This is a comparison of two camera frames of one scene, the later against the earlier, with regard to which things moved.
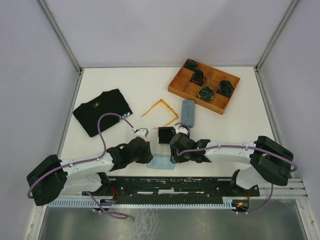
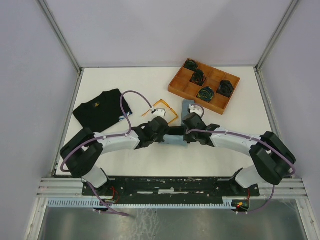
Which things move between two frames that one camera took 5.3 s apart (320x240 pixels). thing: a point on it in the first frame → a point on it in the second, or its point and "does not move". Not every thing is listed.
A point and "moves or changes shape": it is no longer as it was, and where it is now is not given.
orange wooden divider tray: x=208 y=89 does not move
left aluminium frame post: x=58 y=29 does not move
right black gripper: x=175 y=157 → x=187 y=138
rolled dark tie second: x=198 y=77 does not move
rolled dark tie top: x=190 y=64 does not move
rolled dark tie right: x=225 y=88 does not move
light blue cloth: x=163 y=162 moves or changes shape
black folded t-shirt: x=87 y=113 does not move
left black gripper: x=148 y=155 → x=160 y=138
